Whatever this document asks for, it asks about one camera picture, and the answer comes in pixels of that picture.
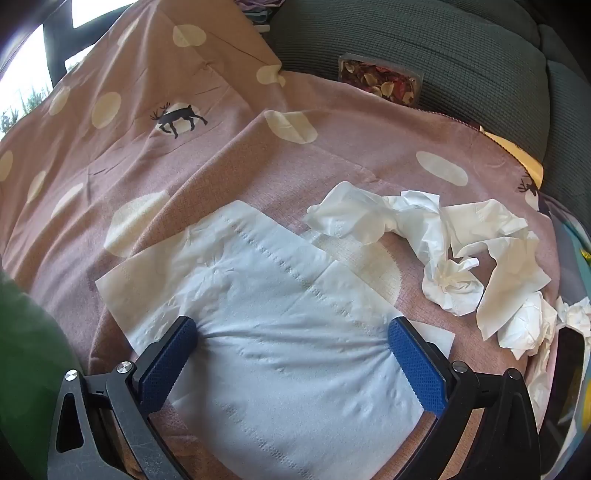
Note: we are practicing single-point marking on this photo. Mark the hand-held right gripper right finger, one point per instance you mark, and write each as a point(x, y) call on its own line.
point(418, 369)

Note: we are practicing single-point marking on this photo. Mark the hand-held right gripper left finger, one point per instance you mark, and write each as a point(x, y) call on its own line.
point(168, 364)

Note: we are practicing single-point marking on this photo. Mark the white tissue sheet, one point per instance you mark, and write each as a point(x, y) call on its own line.
point(277, 323)

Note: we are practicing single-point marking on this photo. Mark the green plastic bowl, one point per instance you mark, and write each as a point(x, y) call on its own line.
point(27, 369)

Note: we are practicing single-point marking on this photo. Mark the crumpled white tissue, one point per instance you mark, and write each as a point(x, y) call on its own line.
point(526, 323)
point(355, 212)
point(575, 314)
point(503, 258)
point(450, 286)

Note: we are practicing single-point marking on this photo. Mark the dark glossy object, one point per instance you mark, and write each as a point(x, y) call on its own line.
point(570, 383)

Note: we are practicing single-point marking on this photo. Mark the teal patterned cloth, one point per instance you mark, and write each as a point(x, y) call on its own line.
point(572, 249)

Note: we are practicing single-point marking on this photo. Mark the yellow cloth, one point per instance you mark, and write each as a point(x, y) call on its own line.
point(524, 159)

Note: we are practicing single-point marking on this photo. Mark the pink polka-dot deer blanket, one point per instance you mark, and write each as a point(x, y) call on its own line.
point(323, 152)

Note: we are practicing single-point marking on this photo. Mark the clear box of dried petals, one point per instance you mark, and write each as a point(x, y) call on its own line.
point(381, 81)

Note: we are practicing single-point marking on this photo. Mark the grey-green sofa cushion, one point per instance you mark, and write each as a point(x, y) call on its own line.
point(568, 115)
point(415, 41)

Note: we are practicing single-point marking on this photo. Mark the window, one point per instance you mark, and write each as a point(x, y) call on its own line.
point(25, 78)

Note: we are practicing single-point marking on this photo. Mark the lilac cloth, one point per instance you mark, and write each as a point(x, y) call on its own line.
point(258, 5)

